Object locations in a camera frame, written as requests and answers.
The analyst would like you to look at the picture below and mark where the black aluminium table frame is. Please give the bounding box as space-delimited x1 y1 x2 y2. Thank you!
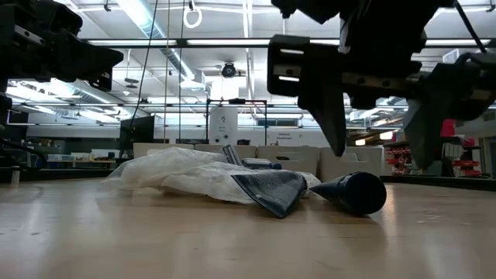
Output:
0 167 496 191

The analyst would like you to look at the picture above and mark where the shelf with red bins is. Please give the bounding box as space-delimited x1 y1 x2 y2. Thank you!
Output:
383 135 487 178

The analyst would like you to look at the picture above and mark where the black overhead light bar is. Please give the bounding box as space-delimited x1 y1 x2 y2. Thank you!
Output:
81 37 496 49

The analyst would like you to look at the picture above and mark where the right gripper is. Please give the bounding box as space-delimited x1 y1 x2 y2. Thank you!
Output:
267 15 496 170

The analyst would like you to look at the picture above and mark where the white machine cabinet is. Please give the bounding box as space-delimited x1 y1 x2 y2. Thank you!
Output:
208 106 239 146

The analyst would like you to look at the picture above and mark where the red plastic crate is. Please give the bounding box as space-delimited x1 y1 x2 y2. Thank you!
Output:
440 119 456 137

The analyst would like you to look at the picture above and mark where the white opaque storage bin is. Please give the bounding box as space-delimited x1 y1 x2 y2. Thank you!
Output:
133 142 197 160

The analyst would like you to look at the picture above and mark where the black metal stand frame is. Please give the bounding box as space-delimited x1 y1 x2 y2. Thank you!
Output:
205 98 269 146

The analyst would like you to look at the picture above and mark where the black monitor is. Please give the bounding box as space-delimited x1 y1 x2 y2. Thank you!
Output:
119 115 156 155

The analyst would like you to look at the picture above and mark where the black overhead camera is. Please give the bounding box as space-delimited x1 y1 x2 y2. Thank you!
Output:
221 61 238 79

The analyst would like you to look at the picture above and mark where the silver ceiling duct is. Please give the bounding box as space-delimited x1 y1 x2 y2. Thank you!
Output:
115 0 206 91

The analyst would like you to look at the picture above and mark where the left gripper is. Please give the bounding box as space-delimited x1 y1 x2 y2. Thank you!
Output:
0 0 124 92

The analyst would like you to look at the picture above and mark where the white hanging ring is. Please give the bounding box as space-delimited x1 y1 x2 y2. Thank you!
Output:
182 5 204 29

